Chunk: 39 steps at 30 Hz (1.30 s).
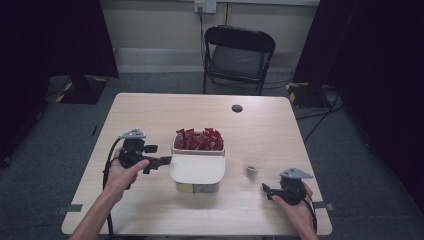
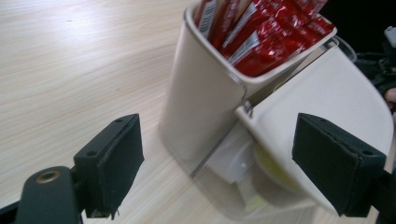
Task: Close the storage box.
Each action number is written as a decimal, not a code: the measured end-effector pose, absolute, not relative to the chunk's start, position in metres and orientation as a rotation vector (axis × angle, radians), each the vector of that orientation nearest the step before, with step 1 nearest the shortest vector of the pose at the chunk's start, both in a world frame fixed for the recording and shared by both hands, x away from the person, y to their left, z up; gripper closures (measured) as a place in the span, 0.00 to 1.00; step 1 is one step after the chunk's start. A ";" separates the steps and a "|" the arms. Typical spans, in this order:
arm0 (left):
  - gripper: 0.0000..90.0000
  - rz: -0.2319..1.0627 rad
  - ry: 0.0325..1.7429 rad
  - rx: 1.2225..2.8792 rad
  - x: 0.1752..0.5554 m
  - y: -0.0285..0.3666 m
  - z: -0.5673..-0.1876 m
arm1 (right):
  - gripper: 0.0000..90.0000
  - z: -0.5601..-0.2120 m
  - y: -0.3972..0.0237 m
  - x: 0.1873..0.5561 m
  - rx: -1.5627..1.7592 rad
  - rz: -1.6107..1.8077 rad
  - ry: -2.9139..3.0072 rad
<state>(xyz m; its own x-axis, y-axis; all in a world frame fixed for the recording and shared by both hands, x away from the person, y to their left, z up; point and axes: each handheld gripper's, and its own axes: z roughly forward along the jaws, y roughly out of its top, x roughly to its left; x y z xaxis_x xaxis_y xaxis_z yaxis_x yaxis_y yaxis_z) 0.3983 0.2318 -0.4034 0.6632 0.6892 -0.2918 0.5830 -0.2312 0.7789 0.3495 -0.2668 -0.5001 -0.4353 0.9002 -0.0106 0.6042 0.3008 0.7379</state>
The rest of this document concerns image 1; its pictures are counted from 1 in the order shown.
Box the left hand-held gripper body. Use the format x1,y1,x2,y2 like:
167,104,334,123
117,128,160,170

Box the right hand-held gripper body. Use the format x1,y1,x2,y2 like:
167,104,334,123
274,167,314,206

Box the clear plastic cup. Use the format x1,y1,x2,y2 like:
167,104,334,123
242,154,266,182

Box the white box lid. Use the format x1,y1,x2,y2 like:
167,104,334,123
169,153,227,185

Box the cream plastic storage box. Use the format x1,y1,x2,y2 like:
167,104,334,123
169,129,227,194

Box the person's right hand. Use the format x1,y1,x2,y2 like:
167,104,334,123
271,182,317,231

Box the person's left hand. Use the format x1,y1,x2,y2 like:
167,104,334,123
104,147,151,202

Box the grey floor tape strip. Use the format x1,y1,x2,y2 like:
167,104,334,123
56,203,84,215
313,201,336,212

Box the pile of red packets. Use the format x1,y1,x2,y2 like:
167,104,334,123
174,127,225,152

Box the black stand base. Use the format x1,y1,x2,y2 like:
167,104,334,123
59,75,110,105
285,81,336,109

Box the black folding chair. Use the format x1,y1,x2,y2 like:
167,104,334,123
202,24,277,97

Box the dark curtain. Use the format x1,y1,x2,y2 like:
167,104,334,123
0,0,120,168
293,0,424,204

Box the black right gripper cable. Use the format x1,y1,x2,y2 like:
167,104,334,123
298,188,318,234

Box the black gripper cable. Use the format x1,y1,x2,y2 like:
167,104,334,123
298,188,318,234
102,136,124,240

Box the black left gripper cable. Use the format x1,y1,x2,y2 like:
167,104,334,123
102,136,124,240

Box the black floor cables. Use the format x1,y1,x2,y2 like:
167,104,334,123
294,88,346,145

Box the black wall socket cable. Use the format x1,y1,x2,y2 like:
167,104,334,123
198,6,207,66

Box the white wall socket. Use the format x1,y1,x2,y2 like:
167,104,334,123
194,0,218,15

